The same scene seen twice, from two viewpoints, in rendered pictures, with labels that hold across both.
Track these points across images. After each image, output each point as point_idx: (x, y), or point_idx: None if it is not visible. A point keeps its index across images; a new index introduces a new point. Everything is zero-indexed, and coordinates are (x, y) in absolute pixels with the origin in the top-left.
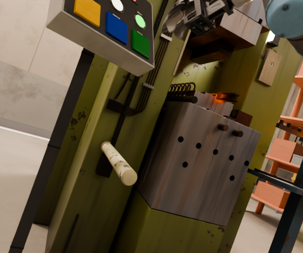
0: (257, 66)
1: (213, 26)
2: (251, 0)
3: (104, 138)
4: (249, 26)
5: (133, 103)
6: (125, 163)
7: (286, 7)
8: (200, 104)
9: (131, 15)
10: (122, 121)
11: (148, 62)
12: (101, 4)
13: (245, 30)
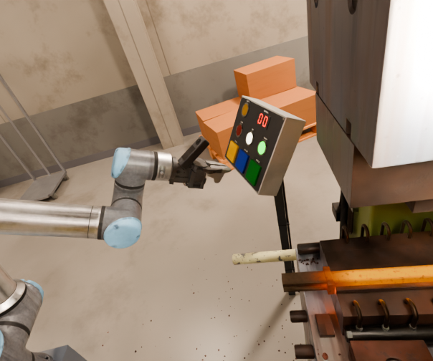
0: None
1: (187, 186)
2: (157, 180)
3: None
4: (337, 146)
5: None
6: (247, 253)
7: None
8: (323, 266)
9: (257, 144)
10: (340, 233)
11: (254, 189)
12: (240, 144)
13: (334, 157)
